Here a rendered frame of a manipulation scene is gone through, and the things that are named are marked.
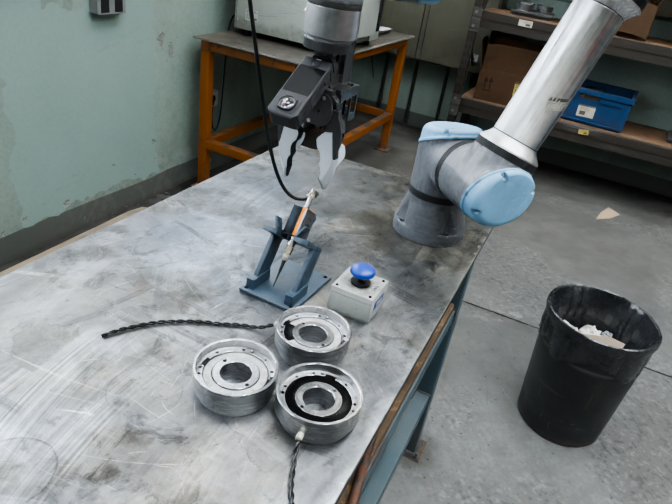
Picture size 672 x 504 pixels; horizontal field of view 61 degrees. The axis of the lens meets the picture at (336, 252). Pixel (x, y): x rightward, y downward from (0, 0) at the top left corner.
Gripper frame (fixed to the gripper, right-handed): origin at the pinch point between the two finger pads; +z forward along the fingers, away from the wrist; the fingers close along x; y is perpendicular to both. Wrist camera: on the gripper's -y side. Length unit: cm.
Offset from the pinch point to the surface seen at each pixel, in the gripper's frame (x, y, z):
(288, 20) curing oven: 114, 180, 10
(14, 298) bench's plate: 27.5, -30.3, 19.2
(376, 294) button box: -15.9, -1.2, 14.1
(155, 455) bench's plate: -7.5, -39.8, 18.7
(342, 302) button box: -11.5, -3.4, 16.5
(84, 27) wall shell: 152, 94, 16
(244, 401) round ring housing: -12.2, -30.3, 15.5
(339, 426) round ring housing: -23.2, -27.4, 15.0
